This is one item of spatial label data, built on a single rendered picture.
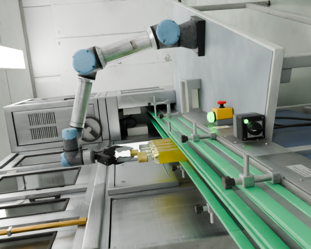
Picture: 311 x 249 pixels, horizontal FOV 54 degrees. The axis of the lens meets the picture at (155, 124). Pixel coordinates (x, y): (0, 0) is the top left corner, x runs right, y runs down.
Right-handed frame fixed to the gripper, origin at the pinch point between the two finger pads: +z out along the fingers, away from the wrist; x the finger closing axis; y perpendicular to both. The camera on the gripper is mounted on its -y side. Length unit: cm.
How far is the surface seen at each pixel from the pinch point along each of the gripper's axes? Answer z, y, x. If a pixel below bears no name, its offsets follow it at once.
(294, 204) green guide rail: 28, -101, -14
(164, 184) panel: 13.5, -14.9, 13.1
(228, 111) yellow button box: 41, -30, -21
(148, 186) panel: 5.9, -14.9, 13.3
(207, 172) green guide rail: 23, -59, -7
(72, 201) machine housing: -30.5, -12.1, 16.8
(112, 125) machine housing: -11, 100, 2
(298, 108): 92, 0, -13
